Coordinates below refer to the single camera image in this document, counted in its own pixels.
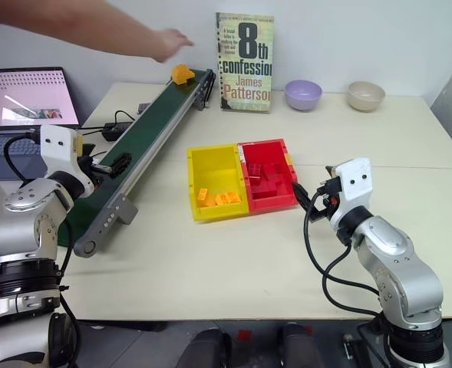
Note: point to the orange toy brick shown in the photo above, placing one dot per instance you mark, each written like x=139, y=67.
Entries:
x=222, y=198
x=209, y=201
x=234, y=196
x=181, y=74
x=202, y=196

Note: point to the black power adapter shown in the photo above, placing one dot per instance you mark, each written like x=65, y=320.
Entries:
x=115, y=130

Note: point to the open laptop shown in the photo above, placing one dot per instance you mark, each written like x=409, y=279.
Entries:
x=22, y=107

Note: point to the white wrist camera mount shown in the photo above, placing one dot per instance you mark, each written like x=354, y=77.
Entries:
x=57, y=147
x=355, y=180

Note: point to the red plastic bin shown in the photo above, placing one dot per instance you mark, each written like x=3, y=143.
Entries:
x=271, y=180

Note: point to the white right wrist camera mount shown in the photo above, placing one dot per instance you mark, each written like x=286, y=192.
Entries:
x=355, y=180

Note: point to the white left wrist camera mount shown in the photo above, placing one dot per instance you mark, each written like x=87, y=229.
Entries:
x=57, y=147

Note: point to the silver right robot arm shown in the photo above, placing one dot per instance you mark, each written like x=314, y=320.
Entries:
x=394, y=260

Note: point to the person's bare hand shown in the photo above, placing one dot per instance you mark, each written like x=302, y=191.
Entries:
x=173, y=43

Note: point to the person's bare forearm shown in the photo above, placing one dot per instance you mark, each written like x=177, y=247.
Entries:
x=72, y=27

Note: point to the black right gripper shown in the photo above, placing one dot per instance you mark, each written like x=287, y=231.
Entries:
x=325, y=199

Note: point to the yellow plastic bin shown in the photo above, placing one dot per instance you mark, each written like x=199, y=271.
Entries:
x=214, y=172

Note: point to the green conveyor belt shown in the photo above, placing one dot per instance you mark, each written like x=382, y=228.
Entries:
x=149, y=130

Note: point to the red toy brick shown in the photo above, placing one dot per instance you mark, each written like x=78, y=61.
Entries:
x=255, y=170
x=266, y=188
x=277, y=169

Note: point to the beige bowl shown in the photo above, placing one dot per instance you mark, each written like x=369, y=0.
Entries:
x=365, y=96

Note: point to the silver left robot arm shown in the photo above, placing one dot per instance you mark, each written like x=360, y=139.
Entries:
x=26, y=237

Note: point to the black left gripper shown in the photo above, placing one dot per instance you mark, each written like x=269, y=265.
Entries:
x=94, y=172

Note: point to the purple bowl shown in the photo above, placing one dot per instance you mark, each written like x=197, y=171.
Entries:
x=303, y=94

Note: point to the dark rounded shape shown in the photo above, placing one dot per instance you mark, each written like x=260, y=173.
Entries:
x=295, y=347

